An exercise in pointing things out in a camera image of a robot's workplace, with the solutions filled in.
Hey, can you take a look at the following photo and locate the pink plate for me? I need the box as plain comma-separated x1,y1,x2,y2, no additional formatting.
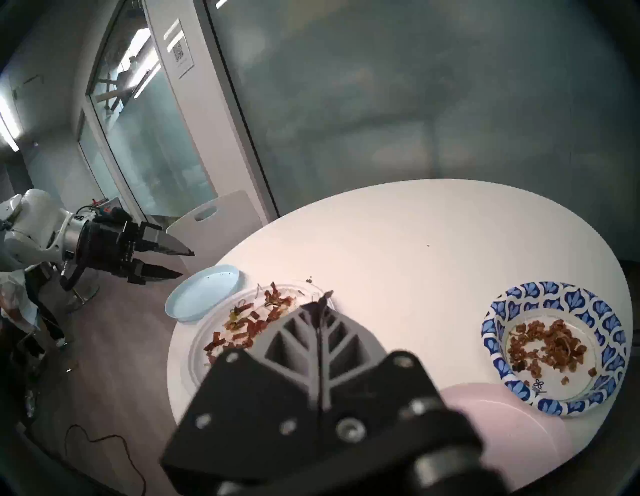
442,382,577,495

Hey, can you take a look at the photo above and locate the blue patterned paper bowl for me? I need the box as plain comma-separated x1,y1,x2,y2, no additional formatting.
481,281,629,418

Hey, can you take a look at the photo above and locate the light blue plate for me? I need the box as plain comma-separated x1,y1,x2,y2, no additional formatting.
165,264,242,322

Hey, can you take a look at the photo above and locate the white chair with handle hole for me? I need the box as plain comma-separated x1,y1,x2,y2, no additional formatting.
165,190,269,252

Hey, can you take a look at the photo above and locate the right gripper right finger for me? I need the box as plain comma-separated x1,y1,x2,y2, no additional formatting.
319,299,446,438

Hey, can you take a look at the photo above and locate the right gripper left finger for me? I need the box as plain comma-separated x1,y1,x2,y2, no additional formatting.
159,300,322,495

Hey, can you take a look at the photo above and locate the black cable on floor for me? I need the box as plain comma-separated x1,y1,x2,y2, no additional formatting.
64,424,147,495

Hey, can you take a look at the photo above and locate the QR code wall sign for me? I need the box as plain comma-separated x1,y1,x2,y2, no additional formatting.
164,20,197,79

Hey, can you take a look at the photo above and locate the brown granola crumbs heap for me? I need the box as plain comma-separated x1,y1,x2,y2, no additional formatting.
507,320,599,387

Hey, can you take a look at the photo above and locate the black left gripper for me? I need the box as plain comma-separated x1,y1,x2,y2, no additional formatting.
75,215,196,286

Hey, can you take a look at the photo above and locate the black left arm hose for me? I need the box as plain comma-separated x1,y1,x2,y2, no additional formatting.
59,257,88,292

